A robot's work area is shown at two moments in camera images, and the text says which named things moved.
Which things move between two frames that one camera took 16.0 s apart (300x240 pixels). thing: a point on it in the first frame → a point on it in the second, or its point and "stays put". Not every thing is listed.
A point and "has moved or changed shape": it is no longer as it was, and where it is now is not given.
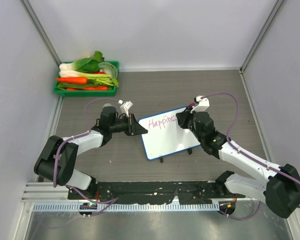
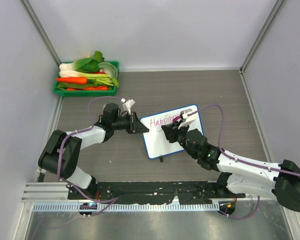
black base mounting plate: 161,192 stays put
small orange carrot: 95,88 stays put
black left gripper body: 131,127 stays put
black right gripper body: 187,117 → 180,134
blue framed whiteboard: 165,136 stays put
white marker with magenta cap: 192,104 has moved or changed shape
